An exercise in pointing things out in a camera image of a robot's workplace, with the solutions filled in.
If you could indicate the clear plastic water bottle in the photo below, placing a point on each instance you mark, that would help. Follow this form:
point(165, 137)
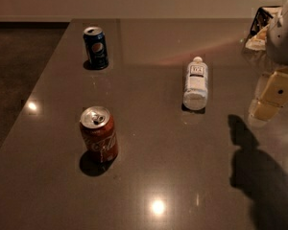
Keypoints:
point(195, 92)

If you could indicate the black wire basket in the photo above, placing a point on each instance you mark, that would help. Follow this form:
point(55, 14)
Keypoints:
point(263, 17)

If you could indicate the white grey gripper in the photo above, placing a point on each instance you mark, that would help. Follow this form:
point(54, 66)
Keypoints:
point(283, 40)

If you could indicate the red Coca-Cola can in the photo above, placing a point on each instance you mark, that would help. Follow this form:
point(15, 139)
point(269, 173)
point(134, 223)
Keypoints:
point(98, 131)

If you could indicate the blue Pepsi can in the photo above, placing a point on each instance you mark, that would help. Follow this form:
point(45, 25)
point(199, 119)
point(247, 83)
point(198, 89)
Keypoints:
point(96, 47)

